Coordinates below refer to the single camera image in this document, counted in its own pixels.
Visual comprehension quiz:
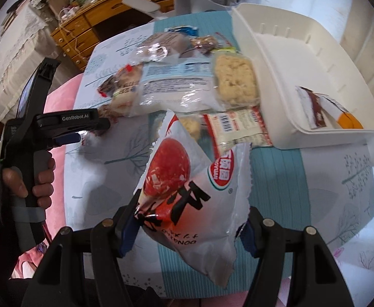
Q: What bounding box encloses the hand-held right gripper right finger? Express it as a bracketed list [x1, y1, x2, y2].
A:
[240, 206, 356, 307]

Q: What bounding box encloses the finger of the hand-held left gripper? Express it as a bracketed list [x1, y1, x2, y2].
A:
[36, 112, 111, 131]
[43, 131, 82, 149]

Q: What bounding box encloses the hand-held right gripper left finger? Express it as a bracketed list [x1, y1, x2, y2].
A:
[20, 189, 143, 307]

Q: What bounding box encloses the small clear white packet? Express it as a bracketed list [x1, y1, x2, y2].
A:
[78, 130, 104, 149]

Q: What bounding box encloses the red brown clear packet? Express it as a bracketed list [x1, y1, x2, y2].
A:
[97, 64, 144, 117]

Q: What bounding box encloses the white red snack packet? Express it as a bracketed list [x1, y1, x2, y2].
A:
[132, 109, 252, 288]

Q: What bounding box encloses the white packet with red print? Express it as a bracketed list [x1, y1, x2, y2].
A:
[203, 106, 272, 156]

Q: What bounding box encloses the clear bread packet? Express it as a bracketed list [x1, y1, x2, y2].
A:
[136, 32, 191, 63]

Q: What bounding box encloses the clear packet yellow rice cracker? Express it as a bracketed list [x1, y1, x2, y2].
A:
[213, 54, 259, 107]

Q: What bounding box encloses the white plastic bin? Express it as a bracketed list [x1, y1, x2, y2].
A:
[230, 3, 374, 150]

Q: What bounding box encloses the person's left hand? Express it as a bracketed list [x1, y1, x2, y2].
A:
[1, 158, 56, 202]

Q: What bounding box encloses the white lace cloth cover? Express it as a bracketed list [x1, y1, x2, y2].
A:
[0, 2, 56, 122]

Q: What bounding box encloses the large white blue packet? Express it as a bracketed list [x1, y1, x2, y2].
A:
[128, 58, 226, 117]

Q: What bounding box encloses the wooden desk with drawers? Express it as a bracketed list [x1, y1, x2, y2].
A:
[48, 0, 175, 71]

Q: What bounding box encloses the brown white snack packet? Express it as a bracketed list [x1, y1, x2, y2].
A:
[295, 86, 330, 130]

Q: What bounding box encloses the small blue snack packet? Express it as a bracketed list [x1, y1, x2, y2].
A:
[165, 26, 199, 37]

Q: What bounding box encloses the clear nut candy packet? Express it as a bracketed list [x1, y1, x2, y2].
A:
[189, 35, 220, 53]

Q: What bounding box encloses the orange white snack packet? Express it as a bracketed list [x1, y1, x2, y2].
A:
[321, 96, 363, 130]

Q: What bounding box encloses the green snack packet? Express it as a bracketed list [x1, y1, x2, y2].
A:
[214, 46, 240, 55]

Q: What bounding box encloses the beige wooden frame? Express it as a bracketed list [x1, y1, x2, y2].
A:
[339, 0, 374, 90]

